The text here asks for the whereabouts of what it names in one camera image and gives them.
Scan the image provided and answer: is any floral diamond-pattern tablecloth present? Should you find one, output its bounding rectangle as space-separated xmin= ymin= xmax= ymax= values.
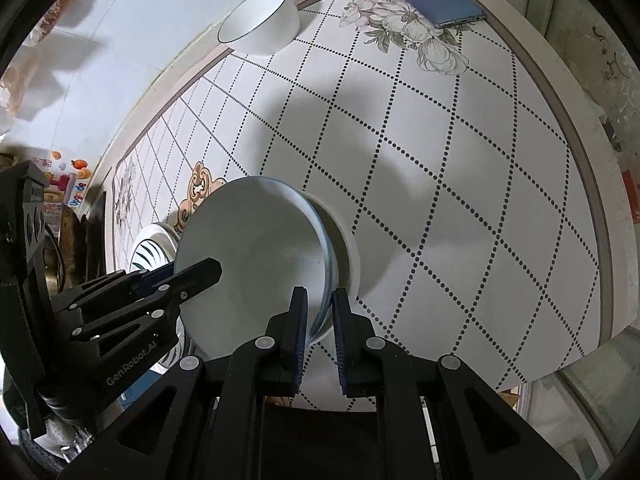
xmin=111 ymin=0 xmax=616 ymax=411

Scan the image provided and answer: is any white plate with dark stripes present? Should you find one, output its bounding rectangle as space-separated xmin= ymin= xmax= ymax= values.
xmin=129 ymin=222 xmax=181 ymax=281

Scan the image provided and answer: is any colourful lettering wall sticker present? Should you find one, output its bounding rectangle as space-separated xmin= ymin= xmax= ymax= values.
xmin=42 ymin=157 xmax=91 ymax=211

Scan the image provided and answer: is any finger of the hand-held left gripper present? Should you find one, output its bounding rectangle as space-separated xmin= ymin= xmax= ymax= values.
xmin=60 ymin=269 xmax=176 ymax=307
xmin=49 ymin=258 xmax=224 ymax=348

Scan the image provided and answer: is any white bowl with dark rim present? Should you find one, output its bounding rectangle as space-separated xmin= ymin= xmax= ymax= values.
xmin=217 ymin=0 xmax=301 ymax=57

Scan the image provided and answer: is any white bowl with blue dots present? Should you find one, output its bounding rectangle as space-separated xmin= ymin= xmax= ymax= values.
xmin=174 ymin=176 xmax=361 ymax=348

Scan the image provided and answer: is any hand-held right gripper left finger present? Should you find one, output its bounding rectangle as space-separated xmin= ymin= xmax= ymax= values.
xmin=57 ymin=286 xmax=308 ymax=480

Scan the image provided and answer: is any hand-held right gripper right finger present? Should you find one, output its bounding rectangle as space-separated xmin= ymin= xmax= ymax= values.
xmin=332 ymin=286 xmax=582 ymax=480

